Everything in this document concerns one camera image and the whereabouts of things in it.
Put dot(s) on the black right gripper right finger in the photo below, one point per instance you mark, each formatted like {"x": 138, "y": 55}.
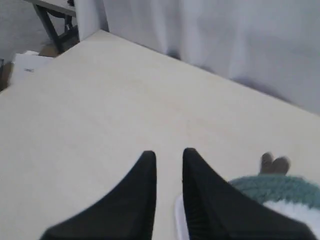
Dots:
{"x": 215, "y": 210}

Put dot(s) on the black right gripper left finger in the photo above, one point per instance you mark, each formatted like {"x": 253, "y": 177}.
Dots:
{"x": 127, "y": 212}

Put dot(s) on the white rectangular tray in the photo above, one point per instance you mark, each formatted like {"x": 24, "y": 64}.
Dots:
{"x": 180, "y": 219}

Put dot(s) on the green knitted scarf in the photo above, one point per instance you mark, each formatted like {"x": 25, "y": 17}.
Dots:
{"x": 275, "y": 188}

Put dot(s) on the white plush snowman toy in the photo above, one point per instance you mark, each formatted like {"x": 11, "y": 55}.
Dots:
{"x": 299, "y": 212}

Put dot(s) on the white curtain backdrop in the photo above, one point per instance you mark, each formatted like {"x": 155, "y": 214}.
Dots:
{"x": 272, "y": 46}

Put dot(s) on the white paper sheet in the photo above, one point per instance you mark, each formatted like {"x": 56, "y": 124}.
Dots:
{"x": 25, "y": 64}

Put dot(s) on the cardboard box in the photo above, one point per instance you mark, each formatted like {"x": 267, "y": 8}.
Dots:
{"x": 6, "y": 69}

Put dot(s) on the grey side table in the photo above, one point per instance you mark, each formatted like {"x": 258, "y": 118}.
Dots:
{"x": 58, "y": 18}

